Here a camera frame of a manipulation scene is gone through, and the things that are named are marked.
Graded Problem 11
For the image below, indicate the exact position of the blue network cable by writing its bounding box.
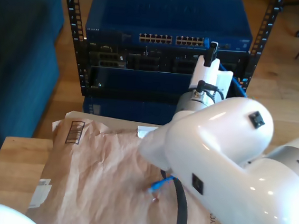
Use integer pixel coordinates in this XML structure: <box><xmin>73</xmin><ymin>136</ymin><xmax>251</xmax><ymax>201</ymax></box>
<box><xmin>149</xmin><ymin>33</ymin><xmax>254</xmax><ymax>202</ymax></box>

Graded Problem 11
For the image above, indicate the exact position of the black rack server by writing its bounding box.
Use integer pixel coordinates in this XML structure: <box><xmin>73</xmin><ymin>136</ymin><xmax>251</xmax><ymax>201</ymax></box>
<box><xmin>84</xmin><ymin>40</ymin><xmax>251</xmax><ymax>82</ymax></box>

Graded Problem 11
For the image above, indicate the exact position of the white tape strip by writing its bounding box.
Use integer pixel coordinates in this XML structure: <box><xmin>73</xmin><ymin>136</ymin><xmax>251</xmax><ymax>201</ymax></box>
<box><xmin>136</xmin><ymin>124</ymin><xmax>161</xmax><ymax>140</ymax></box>

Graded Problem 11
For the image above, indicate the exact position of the dark blue flat chassis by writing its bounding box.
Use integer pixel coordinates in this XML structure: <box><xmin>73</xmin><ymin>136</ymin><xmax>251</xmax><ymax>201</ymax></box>
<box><xmin>81</xmin><ymin>94</ymin><xmax>179</xmax><ymax>128</ymax></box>

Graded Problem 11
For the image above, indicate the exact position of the brown paper mailer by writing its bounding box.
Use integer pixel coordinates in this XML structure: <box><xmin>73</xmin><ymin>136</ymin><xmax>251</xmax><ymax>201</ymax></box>
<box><xmin>21</xmin><ymin>106</ymin><xmax>259</xmax><ymax>224</ymax></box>

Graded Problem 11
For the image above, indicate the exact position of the blue couch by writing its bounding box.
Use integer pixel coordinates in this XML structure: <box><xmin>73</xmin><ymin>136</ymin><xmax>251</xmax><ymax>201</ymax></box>
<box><xmin>0</xmin><ymin>0</ymin><xmax>68</xmax><ymax>173</ymax></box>

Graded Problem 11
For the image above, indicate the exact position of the white barcode shipping label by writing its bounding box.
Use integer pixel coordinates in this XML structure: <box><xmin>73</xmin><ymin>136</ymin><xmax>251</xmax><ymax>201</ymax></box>
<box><xmin>27</xmin><ymin>176</ymin><xmax>53</xmax><ymax>211</ymax></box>

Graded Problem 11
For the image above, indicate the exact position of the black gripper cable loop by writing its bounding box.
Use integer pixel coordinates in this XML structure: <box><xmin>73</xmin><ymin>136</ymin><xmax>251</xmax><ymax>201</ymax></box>
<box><xmin>196</xmin><ymin>79</ymin><xmax>228</xmax><ymax>102</ymax></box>

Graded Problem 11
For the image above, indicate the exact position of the blue network switch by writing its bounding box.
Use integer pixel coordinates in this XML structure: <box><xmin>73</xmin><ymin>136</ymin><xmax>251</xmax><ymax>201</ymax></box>
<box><xmin>83</xmin><ymin>0</ymin><xmax>257</xmax><ymax>57</ymax></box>

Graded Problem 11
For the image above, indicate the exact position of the black server rack frame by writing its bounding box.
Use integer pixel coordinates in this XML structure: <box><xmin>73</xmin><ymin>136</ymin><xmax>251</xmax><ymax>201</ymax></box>
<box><xmin>51</xmin><ymin>0</ymin><xmax>285</xmax><ymax>115</ymax></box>

